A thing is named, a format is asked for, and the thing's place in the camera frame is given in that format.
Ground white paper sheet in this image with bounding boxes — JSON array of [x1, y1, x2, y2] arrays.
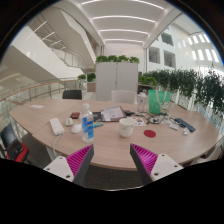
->
[[29, 104, 46, 110]]

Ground white power strip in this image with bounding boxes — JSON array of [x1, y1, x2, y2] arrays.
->
[[49, 117, 65, 137]]

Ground flat round red coaster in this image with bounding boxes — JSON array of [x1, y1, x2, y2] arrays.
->
[[143, 129, 157, 139]]

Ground white computer mouse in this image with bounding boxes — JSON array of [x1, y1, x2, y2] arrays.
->
[[70, 122, 83, 135]]

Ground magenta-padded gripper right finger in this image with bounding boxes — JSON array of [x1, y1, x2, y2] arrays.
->
[[129, 143, 184, 186]]

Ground white cabinet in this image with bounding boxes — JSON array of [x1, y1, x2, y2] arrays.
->
[[95, 61, 139, 102]]

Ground green plants atop cabinet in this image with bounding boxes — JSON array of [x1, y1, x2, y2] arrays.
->
[[94, 54, 141, 64]]

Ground black notebook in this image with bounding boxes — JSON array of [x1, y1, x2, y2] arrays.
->
[[92, 111, 103, 123]]

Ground clear plastic jug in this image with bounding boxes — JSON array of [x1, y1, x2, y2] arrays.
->
[[136, 91, 148, 114]]

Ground black power adapter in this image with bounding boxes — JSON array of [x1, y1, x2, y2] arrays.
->
[[123, 109, 136, 117]]

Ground white ceramic mug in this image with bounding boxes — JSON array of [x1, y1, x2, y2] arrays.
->
[[118, 117, 135, 139]]

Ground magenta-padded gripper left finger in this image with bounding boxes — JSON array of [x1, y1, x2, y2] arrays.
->
[[43, 143, 95, 188]]

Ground colourful sticker sheet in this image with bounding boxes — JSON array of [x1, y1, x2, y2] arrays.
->
[[128, 115, 147, 128]]

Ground white power strip cable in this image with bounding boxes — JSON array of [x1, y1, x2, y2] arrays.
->
[[52, 133, 63, 158]]

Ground clear blue-labelled water bottle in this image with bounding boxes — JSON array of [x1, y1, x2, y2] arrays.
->
[[81, 103, 95, 144]]

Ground tangled black cables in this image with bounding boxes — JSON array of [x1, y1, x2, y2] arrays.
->
[[143, 111, 178, 126]]

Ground red and black phone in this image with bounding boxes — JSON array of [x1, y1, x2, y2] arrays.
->
[[69, 111, 81, 120]]

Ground black office chair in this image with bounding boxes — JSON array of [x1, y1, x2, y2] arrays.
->
[[61, 89, 83, 100]]

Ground green hedge row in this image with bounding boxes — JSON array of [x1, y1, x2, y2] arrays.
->
[[138, 68, 224, 116]]

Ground potted green plants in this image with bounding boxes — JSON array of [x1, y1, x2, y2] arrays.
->
[[77, 72, 97, 93]]

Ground black and red chair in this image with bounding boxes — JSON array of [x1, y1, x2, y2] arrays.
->
[[0, 123, 30, 164]]

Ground white chair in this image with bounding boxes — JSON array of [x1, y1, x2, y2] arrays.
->
[[110, 89, 138, 104]]

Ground dark blue flat case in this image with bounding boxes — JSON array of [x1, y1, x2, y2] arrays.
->
[[173, 117, 197, 133]]

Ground green tote bag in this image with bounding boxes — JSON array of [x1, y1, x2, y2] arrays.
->
[[147, 89, 172, 115]]

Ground glossy printed magazine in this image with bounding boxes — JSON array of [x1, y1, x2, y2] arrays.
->
[[99, 106, 127, 123]]

